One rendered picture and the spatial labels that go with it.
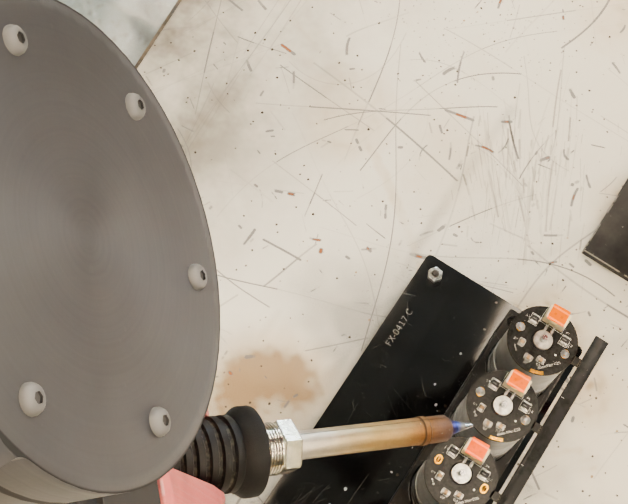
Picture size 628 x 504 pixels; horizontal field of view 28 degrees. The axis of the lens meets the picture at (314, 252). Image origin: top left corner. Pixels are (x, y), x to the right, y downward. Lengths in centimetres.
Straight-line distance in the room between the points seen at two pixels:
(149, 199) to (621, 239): 39
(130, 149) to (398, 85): 40
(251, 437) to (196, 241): 17
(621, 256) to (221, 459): 25
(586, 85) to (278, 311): 17
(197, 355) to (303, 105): 39
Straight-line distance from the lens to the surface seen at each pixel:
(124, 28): 142
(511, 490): 44
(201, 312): 16
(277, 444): 34
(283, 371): 50
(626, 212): 54
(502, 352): 46
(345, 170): 53
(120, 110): 15
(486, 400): 44
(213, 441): 33
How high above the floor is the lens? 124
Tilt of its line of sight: 71 degrees down
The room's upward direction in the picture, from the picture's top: 7 degrees clockwise
